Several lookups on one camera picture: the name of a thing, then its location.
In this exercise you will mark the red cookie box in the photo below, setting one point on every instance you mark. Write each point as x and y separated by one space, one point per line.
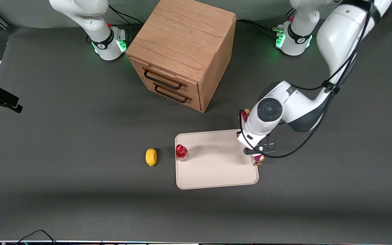
258 160

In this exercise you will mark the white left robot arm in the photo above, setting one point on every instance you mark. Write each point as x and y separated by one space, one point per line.
345 30

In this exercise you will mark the beige rectangular tray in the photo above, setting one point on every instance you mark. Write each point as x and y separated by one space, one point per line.
213 163

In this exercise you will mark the small red-capped bottle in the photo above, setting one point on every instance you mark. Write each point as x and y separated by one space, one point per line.
181 152

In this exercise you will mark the yellow lemon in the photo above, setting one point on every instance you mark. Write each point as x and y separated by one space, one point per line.
151 157

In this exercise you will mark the wooden drawer cabinet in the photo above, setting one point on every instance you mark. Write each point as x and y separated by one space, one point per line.
185 34

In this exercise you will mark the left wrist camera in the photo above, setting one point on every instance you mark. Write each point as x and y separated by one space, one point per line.
262 148

